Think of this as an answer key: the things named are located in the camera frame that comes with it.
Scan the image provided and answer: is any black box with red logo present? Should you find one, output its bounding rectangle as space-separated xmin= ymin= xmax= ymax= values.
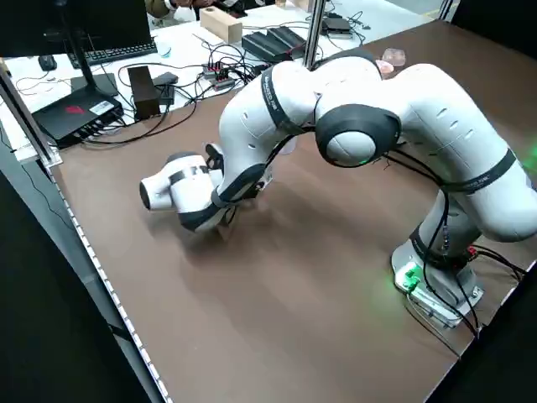
xmin=32 ymin=90 xmax=125 ymax=150

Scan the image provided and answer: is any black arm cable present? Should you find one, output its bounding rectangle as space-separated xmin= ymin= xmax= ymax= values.
xmin=379 ymin=142 xmax=454 ymax=261

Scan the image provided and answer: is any grey usb hub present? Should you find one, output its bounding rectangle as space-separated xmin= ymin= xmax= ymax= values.
xmin=202 ymin=60 xmax=237 ymax=92

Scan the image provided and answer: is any black monitor stand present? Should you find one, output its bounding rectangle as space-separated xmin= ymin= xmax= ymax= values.
xmin=54 ymin=0 xmax=120 ymax=101

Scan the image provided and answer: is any black keyboard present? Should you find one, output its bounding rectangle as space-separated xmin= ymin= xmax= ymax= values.
xmin=68 ymin=39 xmax=159 ymax=69

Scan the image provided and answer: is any wooden block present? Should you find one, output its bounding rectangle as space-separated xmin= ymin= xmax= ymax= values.
xmin=199 ymin=7 xmax=244 ymax=42

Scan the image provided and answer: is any person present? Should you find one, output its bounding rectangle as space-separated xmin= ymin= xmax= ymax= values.
xmin=144 ymin=0 xmax=219 ymax=20

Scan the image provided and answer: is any black ribbed power supply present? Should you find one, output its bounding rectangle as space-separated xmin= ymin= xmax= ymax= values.
xmin=266 ymin=25 xmax=308 ymax=56
xmin=241 ymin=31 xmax=295 ymax=65

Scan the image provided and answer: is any black power adapter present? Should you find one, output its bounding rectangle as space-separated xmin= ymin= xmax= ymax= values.
xmin=154 ymin=83 xmax=176 ymax=107

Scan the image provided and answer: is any dark brown box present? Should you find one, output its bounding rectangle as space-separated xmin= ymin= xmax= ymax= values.
xmin=127 ymin=65 xmax=162 ymax=121

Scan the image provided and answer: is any flat black device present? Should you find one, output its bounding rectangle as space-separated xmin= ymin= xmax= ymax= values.
xmin=321 ymin=16 xmax=353 ymax=39

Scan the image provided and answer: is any black monitor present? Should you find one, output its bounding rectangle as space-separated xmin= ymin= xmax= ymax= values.
xmin=0 ymin=0 xmax=153 ymax=58

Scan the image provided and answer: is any aluminium frame rail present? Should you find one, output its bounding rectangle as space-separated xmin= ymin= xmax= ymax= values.
xmin=0 ymin=56 xmax=63 ymax=167

